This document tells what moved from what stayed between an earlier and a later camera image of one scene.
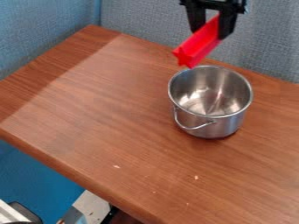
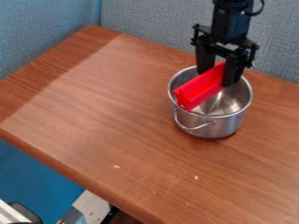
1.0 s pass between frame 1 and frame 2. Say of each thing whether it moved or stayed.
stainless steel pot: stayed
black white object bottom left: stayed
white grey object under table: stayed
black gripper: moved
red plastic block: moved
